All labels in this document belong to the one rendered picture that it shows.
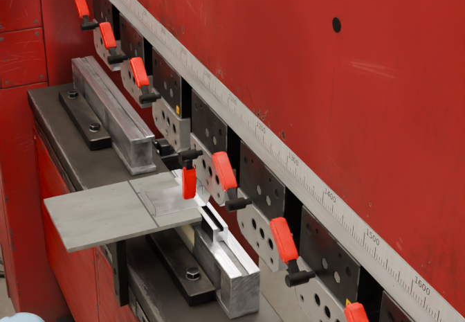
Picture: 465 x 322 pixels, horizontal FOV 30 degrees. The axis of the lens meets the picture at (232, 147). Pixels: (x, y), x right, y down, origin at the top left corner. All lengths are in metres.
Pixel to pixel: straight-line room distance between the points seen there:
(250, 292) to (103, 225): 0.30
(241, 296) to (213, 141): 0.31
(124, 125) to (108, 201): 0.37
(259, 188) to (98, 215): 0.46
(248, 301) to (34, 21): 1.12
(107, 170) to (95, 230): 0.44
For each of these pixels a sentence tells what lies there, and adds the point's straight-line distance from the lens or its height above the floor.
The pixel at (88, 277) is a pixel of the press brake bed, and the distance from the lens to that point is 2.19.
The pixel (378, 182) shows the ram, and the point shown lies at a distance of 1.01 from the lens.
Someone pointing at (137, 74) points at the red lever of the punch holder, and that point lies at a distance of 1.67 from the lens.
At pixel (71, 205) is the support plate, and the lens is 1.72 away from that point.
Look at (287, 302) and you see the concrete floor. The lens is 3.04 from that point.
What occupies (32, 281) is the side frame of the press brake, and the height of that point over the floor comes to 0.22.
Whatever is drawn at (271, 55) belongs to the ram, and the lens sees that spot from 1.20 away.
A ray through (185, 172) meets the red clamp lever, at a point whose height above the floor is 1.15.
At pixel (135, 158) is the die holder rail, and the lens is 2.04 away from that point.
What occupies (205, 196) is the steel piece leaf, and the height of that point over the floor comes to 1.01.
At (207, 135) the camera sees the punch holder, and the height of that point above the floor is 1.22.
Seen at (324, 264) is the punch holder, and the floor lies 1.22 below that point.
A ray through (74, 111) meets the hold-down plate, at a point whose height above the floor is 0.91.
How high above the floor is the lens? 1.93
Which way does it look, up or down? 29 degrees down
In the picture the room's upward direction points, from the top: 1 degrees clockwise
